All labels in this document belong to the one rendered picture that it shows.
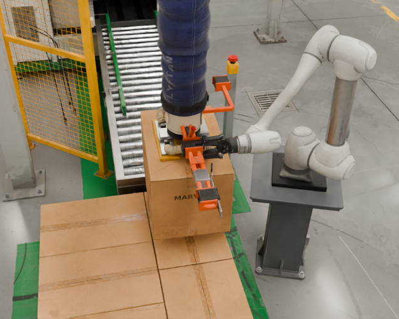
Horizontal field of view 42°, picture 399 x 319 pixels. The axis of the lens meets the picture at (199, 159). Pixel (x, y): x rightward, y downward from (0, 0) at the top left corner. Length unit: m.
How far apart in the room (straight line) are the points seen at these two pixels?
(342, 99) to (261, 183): 0.68
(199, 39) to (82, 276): 1.32
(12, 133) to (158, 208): 1.57
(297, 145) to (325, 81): 2.67
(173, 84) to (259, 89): 2.84
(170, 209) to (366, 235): 1.73
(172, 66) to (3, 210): 2.07
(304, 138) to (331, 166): 0.21
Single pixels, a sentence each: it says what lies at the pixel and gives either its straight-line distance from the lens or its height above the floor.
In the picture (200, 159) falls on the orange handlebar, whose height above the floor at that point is 1.22.
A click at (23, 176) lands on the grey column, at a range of 4.03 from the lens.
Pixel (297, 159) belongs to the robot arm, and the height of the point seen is 0.91.
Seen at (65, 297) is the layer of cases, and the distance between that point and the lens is 2.69.
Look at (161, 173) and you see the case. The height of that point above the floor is 1.07.
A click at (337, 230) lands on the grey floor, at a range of 3.80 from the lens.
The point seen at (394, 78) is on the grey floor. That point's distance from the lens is 5.74.
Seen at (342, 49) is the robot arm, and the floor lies 1.59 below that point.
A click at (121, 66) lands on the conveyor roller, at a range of 4.40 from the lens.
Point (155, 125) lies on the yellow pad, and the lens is 2.73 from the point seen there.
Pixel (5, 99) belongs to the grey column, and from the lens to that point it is 3.64.
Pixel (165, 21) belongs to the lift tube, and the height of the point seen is 1.74.
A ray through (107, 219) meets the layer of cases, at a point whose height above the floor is 0.54.
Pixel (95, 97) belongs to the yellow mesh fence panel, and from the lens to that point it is 3.68.
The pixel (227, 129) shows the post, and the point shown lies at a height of 0.47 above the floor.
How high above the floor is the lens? 2.67
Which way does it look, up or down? 39 degrees down
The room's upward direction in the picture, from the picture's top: 2 degrees clockwise
